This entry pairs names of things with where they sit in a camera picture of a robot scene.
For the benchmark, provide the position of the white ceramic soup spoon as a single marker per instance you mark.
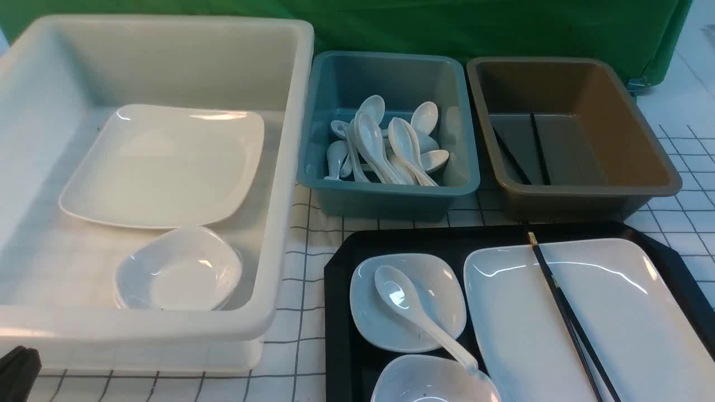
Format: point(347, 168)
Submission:
point(400, 295)

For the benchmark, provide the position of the small white square dish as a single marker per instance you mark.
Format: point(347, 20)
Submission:
point(439, 292)

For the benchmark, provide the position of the black chopstick gold tip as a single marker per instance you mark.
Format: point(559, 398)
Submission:
point(585, 342)

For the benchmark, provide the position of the white square bowl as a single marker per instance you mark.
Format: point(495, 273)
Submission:
point(430, 378)

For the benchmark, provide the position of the white square rice plate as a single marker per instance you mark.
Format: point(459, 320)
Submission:
point(640, 333)

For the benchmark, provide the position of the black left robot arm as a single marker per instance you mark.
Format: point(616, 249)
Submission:
point(19, 369)

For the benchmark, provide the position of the white square plate in tub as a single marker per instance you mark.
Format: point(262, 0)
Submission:
point(159, 167)

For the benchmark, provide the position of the white spoon pile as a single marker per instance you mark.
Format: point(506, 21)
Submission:
point(402, 154)

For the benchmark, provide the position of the teal plastic bin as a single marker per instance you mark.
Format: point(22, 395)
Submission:
point(340, 82)

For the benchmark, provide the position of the white bowl in tub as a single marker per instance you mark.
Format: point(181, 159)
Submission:
point(189, 268)

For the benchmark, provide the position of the black chopstick in bin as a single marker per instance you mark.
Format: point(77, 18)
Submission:
point(540, 151)

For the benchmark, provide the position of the brown plastic bin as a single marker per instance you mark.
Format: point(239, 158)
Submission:
point(603, 157)

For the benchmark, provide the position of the metal binder clip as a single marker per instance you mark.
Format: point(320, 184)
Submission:
point(637, 85)

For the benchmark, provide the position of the large white plastic tub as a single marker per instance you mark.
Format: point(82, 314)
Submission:
point(62, 79)

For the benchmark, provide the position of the checkered white tablecloth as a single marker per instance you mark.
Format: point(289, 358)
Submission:
point(292, 364)

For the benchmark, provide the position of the green backdrop cloth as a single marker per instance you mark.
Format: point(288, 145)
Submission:
point(636, 38)

